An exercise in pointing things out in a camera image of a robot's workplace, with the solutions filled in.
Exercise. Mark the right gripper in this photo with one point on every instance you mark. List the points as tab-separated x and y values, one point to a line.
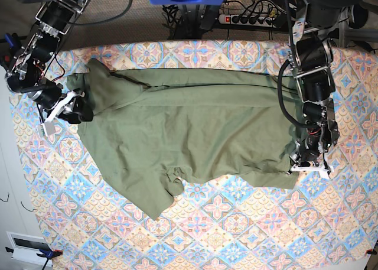
70	107

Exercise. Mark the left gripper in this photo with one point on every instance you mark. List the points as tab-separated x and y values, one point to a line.
300	165

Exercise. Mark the olive green t-shirt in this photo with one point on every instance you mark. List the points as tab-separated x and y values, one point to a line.
154	129

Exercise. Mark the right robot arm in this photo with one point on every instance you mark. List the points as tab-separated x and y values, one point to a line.
28	61

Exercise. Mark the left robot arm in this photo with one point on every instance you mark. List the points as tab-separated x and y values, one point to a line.
309	60

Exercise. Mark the patterned tablecloth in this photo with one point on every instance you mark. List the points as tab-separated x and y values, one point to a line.
222	224

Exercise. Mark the blue red clamp upper left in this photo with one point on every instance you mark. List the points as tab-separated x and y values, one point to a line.
8	54

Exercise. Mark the blue red clamp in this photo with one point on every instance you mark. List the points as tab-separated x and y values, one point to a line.
8	54
48	254

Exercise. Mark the red clamp lower right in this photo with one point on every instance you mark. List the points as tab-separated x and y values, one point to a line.
371	252

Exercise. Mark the white floor outlet box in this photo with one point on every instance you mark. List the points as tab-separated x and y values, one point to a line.
25	248

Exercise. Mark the blue red clamp lower left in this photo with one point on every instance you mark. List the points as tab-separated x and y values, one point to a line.
48	254

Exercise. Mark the white power strip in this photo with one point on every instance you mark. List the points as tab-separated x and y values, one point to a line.
232	19

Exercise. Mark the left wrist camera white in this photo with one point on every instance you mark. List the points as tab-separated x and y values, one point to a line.
326	172

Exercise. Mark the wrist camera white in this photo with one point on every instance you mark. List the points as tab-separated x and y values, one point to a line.
326	172
46	129

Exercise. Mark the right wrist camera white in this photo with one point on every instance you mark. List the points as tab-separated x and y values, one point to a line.
46	129

